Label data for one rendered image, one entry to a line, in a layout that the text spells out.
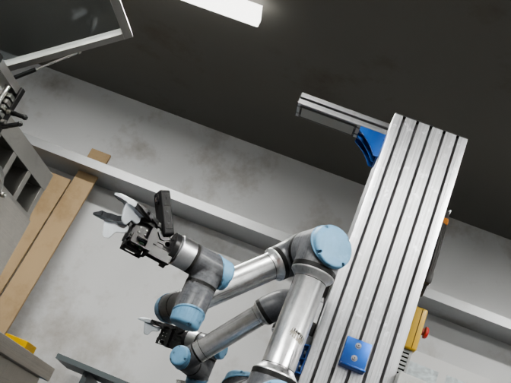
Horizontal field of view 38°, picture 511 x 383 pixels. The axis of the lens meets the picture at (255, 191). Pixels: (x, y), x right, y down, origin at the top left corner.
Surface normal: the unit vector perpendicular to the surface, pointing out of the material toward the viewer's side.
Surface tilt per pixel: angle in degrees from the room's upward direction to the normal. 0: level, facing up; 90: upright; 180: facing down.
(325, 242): 82
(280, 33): 180
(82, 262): 90
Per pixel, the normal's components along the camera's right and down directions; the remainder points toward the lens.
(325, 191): 0.05, -0.39
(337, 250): 0.50, -0.31
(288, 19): -0.36, 0.85
